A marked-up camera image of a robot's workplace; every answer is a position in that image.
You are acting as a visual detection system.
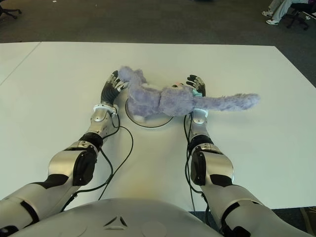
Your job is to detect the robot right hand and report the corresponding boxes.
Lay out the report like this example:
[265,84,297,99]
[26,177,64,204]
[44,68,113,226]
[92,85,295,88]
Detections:
[185,74,207,97]

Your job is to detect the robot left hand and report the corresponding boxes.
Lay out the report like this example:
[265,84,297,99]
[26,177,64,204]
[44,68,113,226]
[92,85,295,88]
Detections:
[100,70,129,106]

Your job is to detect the purple plush doll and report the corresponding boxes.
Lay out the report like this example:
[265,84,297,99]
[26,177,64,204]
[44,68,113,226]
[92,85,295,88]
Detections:
[118,66,261,122]

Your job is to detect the white plate black rim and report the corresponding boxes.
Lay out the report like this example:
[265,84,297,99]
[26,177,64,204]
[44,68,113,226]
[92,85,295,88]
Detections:
[124,97,175,129]

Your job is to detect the person legs grey trousers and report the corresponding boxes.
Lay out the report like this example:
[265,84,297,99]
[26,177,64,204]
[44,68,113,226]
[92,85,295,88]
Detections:
[268,0,295,22]

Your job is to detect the silver robot torso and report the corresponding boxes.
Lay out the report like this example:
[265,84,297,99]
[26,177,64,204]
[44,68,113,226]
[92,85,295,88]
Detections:
[13,197,224,237]

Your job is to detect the black office chair base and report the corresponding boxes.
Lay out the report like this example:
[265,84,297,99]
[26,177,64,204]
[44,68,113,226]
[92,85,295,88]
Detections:
[0,6,22,20]

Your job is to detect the tan object beneath table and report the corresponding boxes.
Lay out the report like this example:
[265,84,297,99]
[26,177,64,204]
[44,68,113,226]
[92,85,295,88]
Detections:
[302,206,316,224]

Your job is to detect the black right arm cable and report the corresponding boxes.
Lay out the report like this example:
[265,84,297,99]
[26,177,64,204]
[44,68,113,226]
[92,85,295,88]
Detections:
[183,114,211,219]

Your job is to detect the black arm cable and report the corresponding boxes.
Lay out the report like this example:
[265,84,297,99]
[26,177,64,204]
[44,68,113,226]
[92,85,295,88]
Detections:
[183,114,211,219]
[60,115,134,211]

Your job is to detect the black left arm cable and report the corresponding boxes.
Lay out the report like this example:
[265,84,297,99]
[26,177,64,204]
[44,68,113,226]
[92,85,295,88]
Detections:
[60,115,134,211]

